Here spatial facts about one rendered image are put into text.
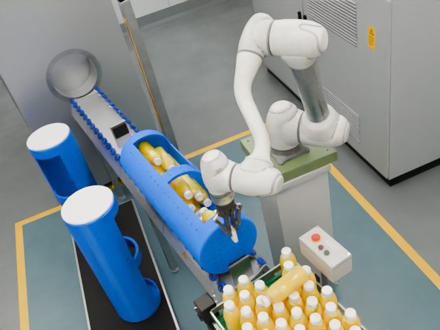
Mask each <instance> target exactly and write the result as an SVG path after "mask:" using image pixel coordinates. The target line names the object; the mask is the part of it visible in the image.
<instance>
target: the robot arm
mask: <svg viewBox="0 0 440 330"><path fill-rule="evenodd" d="M327 44H328V34H327V30H326V29H325V28H324V27H323V26H322V25H320V24H318V23H316V22H313V21H310V20H300V19H283V20H273V19H272V17H271V16H269V15H267V14H265V13H261V12H260V13H257V14H254V15H253V16H252V17H251V18H250V19H249V21H248V22H247V24H246V26H245V28H244V30H243V32H242V35H241V38H240V42H239V44H238V52H237V56H236V71H235V77H234V95H235V98H236V101H237V104H238V106H239V108H240V110H241V112H242V114H243V116H244V119H245V121H246V123H247V125H248V127H249V129H250V131H251V134H252V136H253V138H254V142H255V146H254V150H253V152H252V153H251V154H250V155H249V156H247V157H245V160H244V161H243V162H242V163H241V164H239V163H235V162H233V161H231V160H229V159H227V157H226V156H225V155H224V154H223V153H222V152H221V151H220V150H217V149H214V150H210V151H208V152H206V153H205V154H204V155H203V157H202V158H201V160H200V169H201V174H202V179H203V181H204V184H205V186H206V188H207V189H208V192H209V194H210V197H211V201H212V202H213V203H214V204H215V208H216V210H217V211H216V214H217V215H216V216H215V217H212V220H213V221H214V222H215V223H217V224H218V225H219V227H220V228H221V230H222V231H223V232H224V233H225V234H227V233H228V235H229V236H230V237H231V238H232V240H233V241H234V242H235V243H237V242H238V237H237V235H236V234H238V227H237V226H240V225H241V209H242V205H241V203H239V202H237V203H235V201H234V193H239V194H242V195H246V196H255V197H269V196H274V195H276V194H277V193H279V192H280V190H281V189H282V186H283V184H284V178H283V176H282V174H281V172H280V171H279V170H278V169H276V168H273V167H274V165H273V163H272V162H271V160H270V156H271V157H272V158H273V159H274V160H275V161H276V162H277V163H278V165H279V166H282V165H284V164H285V163H286V162H289V161H290V160H293V159H294V158H297V157H298V156H301V155H303V154H306V153H309V152H310V148H308V147H306V146H305V145H311V146H316V147H337V146H339V145H342V144H343V143H345V142H346V141H347V139H348V135H349V131H350V123H349V122H348V120H347V119H346V118H345V117H344V116H342V115H339V114H338V113H337V112H336V111H335V110H334V109H333V108H332V107H331V106H330V105H328V104H327V102H326V99H325V94H324V91H323V86H322V83H321V77H320V72H319V69H318V65H317V62H316V59H317V57H319V56H321V55H322V54H323V53H324V52H325V50H326V48H327ZM268 56H279V57H280V58H281V59H282V60H283V61H284V62H285V63H286V64H287V65H288V66H289V67H290V68H291V70H292V72H293V76H294V79H295V82H296V85H297V88H298V91H299V95H300V97H301V101H302V104H303V107H304V111H301V110H300V109H297V107H296V105H294V104H293V103H291V102H290V101H284V100H282V101H277V102H275V103H273V104H272V106H271V107H270V109H269V111H268V114H267V116H266V127H265V124H264V122H263V120H262V118H261V116H260V113H259V111H258V109H257V106H256V104H255V102H254V100H253V96H252V94H251V85H252V82H253V80H254V78H255V76H256V74H257V71H258V69H259V68H260V66H261V64H262V61H263V58H264V57H268ZM303 144H305V145H303ZM234 211H235V216H234ZM219 217H222V218H223V221H224V223H225V227H226V228H225V227H224V226H223V225H222V223H221V222H220V220H219ZM234 217H235V218H234ZM229 219H230V223H231V225H232V226H231V225H230V223H229Z"/></svg>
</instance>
